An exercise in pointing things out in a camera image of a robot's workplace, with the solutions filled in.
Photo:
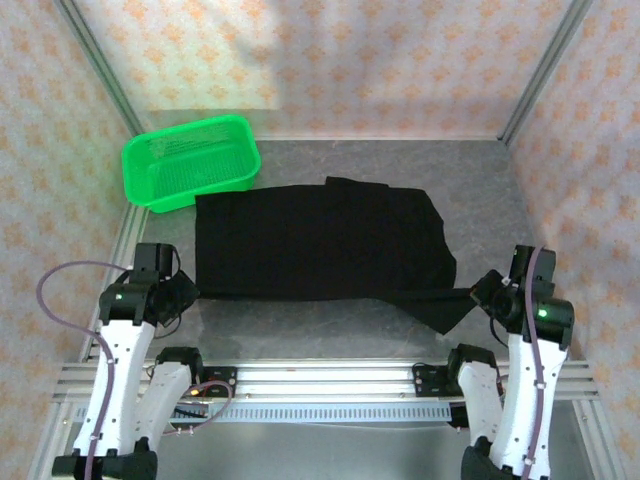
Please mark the aluminium frame post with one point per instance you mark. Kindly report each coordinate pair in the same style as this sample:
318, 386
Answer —
101, 65
546, 65

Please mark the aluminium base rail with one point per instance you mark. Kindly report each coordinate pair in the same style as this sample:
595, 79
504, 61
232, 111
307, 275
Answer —
325, 380

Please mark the black t-shirt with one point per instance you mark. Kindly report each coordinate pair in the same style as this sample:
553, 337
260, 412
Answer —
320, 245

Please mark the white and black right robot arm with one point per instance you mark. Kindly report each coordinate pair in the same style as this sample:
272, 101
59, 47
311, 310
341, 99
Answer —
525, 400

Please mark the grey metal sheet panel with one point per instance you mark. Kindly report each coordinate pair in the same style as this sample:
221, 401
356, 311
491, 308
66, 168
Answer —
325, 455

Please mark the green plastic mesh basket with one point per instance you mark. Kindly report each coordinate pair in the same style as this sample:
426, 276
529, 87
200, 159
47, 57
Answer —
190, 165

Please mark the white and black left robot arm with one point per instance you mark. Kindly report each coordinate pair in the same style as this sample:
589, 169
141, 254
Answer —
120, 375

